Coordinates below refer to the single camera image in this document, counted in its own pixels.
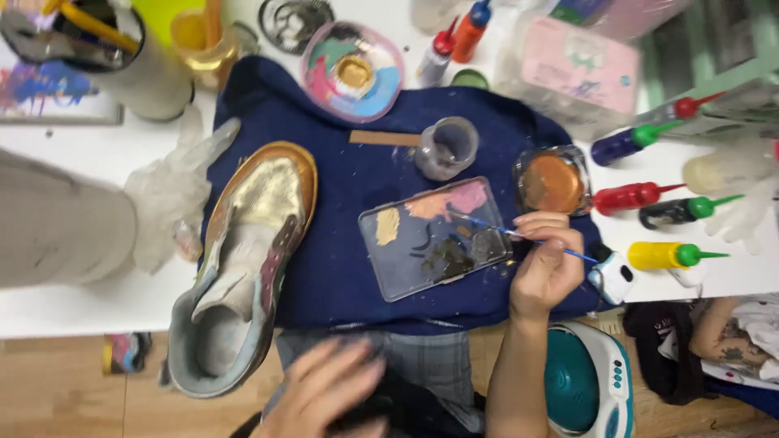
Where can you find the gold paint jar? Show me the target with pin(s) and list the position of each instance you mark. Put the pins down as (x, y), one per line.
(204, 52)

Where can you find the navy blue cloth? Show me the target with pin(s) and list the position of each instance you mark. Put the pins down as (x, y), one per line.
(341, 182)

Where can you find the yellow-green container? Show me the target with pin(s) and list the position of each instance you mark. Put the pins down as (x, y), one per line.
(161, 15)

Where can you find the white and black small gadget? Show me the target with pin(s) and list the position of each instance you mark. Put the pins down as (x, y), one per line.
(611, 277)

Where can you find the cream paint bottle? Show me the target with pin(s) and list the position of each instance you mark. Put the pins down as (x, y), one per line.
(718, 170)

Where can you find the colourful can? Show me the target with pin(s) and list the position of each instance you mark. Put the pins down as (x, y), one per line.
(125, 353)

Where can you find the brown flat strip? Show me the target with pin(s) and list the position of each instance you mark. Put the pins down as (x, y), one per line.
(383, 138)

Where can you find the pink wipes pack in plastic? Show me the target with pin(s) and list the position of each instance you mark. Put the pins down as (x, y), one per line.
(578, 67)

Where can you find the white cylindrical tool holder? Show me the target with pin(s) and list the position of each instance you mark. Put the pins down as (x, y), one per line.
(146, 82)

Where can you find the person's black garment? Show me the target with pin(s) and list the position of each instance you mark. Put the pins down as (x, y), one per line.
(420, 417)

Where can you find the clear plastic water cup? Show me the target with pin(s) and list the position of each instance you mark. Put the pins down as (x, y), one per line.
(447, 149)

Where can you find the grey paint bottle red cap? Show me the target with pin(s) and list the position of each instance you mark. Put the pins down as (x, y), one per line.
(435, 61)

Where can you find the green furniture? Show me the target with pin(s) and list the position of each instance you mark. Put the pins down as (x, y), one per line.
(712, 55)

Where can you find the crumpled clear plastic glove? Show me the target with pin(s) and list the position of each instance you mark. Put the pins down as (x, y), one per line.
(170, 188)

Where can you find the person's right hand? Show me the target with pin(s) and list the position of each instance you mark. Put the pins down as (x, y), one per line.
(545, 280)

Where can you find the white printed cloth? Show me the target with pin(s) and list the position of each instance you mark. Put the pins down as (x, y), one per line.
(758, 328)

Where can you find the yellow paint bottle green cap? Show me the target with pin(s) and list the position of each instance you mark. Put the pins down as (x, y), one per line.
(657, 255)

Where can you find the black paint bottle green cap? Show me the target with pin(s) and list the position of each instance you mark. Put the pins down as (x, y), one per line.
(675, 210)

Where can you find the green round lid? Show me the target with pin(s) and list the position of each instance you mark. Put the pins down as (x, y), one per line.
(469, 80)

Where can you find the pink and blue package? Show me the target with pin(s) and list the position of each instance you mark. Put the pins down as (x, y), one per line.
(614, 15)

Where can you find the clear rectangular paint palette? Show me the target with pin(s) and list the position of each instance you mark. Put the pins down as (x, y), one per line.
(426, 243)

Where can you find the person's left hand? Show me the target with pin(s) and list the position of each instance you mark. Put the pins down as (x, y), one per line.
(322, 389)

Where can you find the orange paint bottle blue cap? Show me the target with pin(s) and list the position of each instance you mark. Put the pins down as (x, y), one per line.
(470, 33)

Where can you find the round pink-rimmed paint palette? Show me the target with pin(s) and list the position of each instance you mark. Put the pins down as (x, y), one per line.
(353, 73)

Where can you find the gold painted shoe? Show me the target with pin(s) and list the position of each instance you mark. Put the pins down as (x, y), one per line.
(261, 201)

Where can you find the purple paint bottle green cap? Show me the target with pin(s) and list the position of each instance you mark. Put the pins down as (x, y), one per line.
(621, 145)

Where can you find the person's grey plaid trousers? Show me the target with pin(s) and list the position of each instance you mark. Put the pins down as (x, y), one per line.
(426, 359)

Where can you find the person's left fingers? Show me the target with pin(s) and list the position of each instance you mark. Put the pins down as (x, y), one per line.
(341, 365)

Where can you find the teal and white device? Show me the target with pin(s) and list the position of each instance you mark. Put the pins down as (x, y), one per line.
(578, 380)

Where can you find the clear paint bottle red cap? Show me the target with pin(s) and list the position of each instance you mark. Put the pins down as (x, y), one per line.
(684, 108)

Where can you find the thin blue paintbrush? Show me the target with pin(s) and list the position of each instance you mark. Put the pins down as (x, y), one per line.
(487, 226)

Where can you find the painted paper sheet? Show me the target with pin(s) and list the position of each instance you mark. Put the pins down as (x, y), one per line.
(48, 91)

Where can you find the glass jar of copper paint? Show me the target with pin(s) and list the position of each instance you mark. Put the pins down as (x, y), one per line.
(552, 182)

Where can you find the white glove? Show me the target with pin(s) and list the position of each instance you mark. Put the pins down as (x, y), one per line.
(745, 216)

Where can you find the clear plastic container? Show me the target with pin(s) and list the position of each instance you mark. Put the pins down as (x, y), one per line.
(432, 12)

